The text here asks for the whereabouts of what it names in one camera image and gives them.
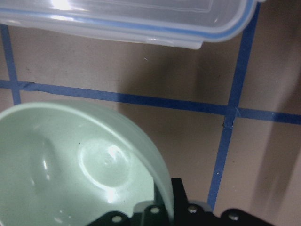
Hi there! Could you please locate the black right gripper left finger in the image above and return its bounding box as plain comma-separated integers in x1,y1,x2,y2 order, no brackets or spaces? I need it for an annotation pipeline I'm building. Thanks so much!
154,184,171,226

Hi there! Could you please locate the green bowl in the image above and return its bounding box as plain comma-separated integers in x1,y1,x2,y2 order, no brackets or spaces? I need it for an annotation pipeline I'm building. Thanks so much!
0,100,174,226

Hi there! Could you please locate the clear plastic food container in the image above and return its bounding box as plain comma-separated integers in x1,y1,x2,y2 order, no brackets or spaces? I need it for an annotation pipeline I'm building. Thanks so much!
0,0,259,49

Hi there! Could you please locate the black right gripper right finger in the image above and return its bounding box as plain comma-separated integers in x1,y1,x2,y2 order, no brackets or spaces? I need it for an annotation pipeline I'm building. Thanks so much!
171,178,188,226

